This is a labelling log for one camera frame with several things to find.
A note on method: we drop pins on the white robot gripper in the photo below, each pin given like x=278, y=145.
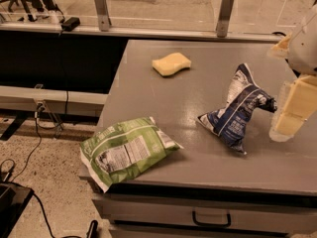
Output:
x=304, y=52

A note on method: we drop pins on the blue chip bag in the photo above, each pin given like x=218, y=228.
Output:
x=244, y=96

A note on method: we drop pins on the green jalapeno chip bag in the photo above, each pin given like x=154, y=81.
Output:
x=125, y=150

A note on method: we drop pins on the yellow sponge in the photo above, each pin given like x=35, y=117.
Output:
x=171, y=64

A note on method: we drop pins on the black power adapter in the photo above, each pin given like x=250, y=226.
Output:
x=70, y=24

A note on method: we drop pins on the black box on floor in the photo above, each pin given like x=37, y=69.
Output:
x=13, y=200

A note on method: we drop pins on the right metal barrier post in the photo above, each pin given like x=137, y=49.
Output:
x=224, y=18

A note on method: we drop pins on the metal barrier post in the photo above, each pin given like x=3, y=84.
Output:
x=224, y=18
x=104, y=22

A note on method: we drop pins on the black drawer handle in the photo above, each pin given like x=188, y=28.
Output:
x=211, y=220

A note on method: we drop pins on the left metal barrier post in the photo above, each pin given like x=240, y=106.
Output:
x=104, y=22

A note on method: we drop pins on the grey bench rail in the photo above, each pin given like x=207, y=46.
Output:
x=57, y=101

